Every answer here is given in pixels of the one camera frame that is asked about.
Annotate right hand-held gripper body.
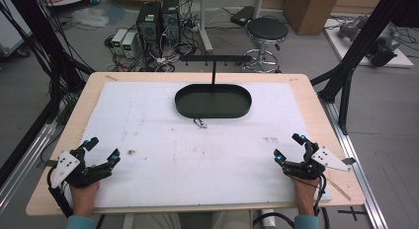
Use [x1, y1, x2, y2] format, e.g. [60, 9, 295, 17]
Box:
[281, 141, 352, 182]

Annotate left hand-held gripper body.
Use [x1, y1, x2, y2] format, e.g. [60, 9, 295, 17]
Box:
[48, 146, 115, 191]

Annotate small metal carabiner keyring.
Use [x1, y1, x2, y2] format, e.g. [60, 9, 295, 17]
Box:
[193, 117, 209, 129]

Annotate black hook stand with tray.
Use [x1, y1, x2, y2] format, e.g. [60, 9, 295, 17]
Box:
[174, 54, 253, 119]

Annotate person's right hand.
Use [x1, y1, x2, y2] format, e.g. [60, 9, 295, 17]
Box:
[291, 177, 321, 217]

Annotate person's left hand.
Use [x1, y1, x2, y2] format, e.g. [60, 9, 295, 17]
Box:
[69, 181, 101, 218]

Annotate thin wooden strip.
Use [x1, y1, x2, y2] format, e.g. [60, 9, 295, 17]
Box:
[325, 175, 353, 202]

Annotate white power strip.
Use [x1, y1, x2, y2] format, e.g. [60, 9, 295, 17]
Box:
[261, 208, 277, 228]

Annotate person's legs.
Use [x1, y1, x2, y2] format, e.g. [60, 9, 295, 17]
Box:
[130, 210, 255, 229]

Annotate white foam mat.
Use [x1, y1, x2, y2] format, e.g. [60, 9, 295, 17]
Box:
[63, 81, 333, 210]

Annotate white power supply unit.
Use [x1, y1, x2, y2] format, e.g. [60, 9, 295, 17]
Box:
[121, 31, 139, 59]
[111, 28, 128, 56]

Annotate black round stool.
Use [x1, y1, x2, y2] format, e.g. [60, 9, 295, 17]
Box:
[242, 17, 290, 74]

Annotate electronic power supply boxes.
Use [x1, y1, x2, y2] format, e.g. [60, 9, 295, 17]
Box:
[104, 11, 203, 73]

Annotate black and grey device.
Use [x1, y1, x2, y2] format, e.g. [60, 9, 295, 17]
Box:
[366, 24, 402, 68]

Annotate white board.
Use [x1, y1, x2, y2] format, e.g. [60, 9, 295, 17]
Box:
[323, 17, 415, 69]

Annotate clear plastic bag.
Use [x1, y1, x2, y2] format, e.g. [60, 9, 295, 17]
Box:
[69, 7, 111, 29]

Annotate cardboard box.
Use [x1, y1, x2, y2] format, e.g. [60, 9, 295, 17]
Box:
[283, 0, 343, 37]

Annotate black computer tower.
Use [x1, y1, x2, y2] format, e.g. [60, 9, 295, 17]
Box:
[135, 1, 163, 57]
[161, 0, 182, 47]

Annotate flat black box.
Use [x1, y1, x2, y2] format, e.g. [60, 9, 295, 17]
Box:
[229, 5, 255, 27]

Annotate white desk leg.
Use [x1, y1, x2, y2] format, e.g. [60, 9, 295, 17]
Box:
[197, 0, 214, 53]

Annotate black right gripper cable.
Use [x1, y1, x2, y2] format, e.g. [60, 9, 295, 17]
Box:
[312, 173, 331, 229]

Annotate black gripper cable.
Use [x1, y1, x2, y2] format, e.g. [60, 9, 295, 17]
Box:
[312, 173, 331, 229]
[46, 165, 74, 219]

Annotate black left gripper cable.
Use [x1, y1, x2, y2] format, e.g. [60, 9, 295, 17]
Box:
[46, 165, 74, 219]

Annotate aluminium rail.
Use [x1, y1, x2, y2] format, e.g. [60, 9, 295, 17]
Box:
[0, 119, 60, 212]
[319, 98, 390, 229]

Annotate black cable under table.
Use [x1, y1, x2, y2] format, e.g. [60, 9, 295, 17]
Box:
[252, 211, 296, 229]

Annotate black frame strut with cables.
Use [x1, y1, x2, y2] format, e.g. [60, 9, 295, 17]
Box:
[0, 0, 96, 124]

